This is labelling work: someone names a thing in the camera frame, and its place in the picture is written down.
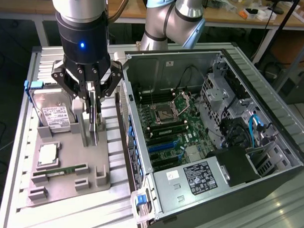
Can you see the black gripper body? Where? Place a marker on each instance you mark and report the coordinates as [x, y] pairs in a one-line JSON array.
[[82, 54]]

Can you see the black graphics card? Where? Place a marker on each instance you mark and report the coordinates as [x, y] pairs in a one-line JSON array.
[[94, 131]]

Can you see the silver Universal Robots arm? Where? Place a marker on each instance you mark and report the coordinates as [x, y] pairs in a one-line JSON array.
[[168, 21]]

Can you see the thin locking lever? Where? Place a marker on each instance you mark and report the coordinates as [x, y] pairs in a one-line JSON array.
[[152, 96]]

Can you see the metal socket cover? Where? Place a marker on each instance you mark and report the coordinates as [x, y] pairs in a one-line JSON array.
[[182, 101]]

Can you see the black RAM stick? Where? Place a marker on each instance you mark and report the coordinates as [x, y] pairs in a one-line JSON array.
[[168, 130]]

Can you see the grey parts rack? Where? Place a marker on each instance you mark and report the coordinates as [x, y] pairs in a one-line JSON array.
[[68, 157]]

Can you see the silver CPU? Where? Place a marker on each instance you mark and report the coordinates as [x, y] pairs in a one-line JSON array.
[[48, 155]]

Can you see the long wooden desk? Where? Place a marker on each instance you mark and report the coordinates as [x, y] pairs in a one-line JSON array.
[[13, 6]]

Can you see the blue expansion slot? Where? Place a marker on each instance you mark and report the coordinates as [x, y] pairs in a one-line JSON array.
[[161, 146]]

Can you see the green RAM stick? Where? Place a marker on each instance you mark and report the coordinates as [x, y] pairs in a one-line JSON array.
[[66, 170]]

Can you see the green motherboard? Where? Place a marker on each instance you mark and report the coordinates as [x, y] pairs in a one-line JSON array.
[[192, 132]]

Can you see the black expansion slot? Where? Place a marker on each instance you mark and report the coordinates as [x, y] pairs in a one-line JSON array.
[[166, 162]]

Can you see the metal disk bay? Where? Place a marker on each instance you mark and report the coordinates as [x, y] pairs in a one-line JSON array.
[[215, 91]]

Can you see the silver chipset heatsink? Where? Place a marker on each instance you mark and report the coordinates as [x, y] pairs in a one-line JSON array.
[[193, 153]]

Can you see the wooden desk with clutter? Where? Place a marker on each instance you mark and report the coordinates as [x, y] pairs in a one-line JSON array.
[[226, 16]]

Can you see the grey power supply unit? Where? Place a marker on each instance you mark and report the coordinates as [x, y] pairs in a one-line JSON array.
[[184, 183]]

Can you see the small orange object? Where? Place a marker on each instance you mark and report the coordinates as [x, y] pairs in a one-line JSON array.
[[243, 14]]

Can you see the black plastic shroud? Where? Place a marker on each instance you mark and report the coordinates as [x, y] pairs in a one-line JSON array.
[[237, 166]]

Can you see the white and black box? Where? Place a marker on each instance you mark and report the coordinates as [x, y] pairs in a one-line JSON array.
[[257, 13]]

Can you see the black monitor stand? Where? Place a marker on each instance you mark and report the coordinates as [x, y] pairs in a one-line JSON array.
[[275, 7]]

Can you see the open black PC case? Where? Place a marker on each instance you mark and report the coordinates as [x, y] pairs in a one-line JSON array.
[[245, 198]]

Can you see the black tripod pole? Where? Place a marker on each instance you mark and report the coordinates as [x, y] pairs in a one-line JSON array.
[[286, 16]]

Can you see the black floor box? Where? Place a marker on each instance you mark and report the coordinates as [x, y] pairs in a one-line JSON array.
[[296, 89]]

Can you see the hard disk with blue bracket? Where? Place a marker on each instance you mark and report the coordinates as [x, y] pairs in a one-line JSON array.
[[52, 115]]

